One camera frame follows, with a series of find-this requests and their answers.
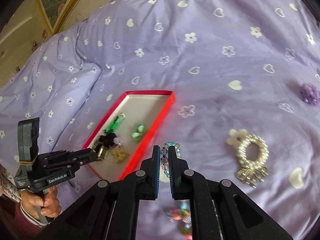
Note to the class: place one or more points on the yellow claw hair clip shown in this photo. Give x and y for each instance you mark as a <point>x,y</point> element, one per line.
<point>119,153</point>

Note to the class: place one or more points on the green face wrist watch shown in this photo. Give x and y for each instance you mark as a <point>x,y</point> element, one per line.
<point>101,150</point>

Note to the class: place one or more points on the person's left hand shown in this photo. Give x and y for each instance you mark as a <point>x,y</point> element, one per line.
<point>49,204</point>

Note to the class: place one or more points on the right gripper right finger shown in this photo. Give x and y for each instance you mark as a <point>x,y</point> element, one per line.
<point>177,166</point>

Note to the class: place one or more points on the purple floral bed quilt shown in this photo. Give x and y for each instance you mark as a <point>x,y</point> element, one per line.
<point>235,66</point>

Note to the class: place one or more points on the purple flower hair accessory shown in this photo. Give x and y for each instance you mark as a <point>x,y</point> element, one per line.
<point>310,94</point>

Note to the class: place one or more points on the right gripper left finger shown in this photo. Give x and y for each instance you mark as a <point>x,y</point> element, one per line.
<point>151,166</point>

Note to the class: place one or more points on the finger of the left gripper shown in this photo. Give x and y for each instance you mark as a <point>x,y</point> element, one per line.
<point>76,160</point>
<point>62,154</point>

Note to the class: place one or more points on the red shallow box tray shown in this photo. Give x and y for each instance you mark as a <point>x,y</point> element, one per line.
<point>136,116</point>

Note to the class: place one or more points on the black scrunchie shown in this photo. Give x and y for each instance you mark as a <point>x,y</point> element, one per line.
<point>107,140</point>

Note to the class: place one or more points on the pearl bead scrunchie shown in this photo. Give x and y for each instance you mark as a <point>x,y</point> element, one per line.
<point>252,154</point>

